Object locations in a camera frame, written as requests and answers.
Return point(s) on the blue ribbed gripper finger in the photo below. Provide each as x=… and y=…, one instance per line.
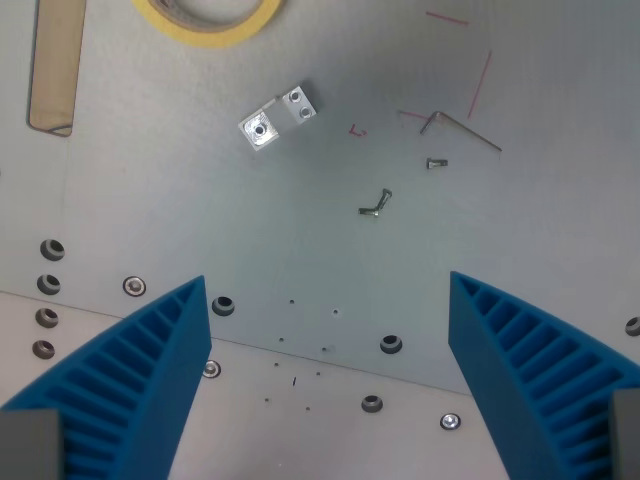
x=135, y=380
x=530, y=370

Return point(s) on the shiny countersunk plate bolt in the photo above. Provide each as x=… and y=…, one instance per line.
x=450, y=421
x=212, y=369
x=134, y=286

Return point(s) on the small loose metal screw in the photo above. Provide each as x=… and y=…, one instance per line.
x=437, y=163
x=368, y=212
x=384, y=198

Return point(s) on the small metal hex key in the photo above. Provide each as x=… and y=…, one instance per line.
x=462, y=127

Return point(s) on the beige wooden strip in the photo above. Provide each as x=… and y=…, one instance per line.
x=52, y=65

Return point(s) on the yellow masking tape roll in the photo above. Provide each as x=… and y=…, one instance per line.
x=210, y=31

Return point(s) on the aluminium bracket block with holes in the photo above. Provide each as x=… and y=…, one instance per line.
x=270, y=125

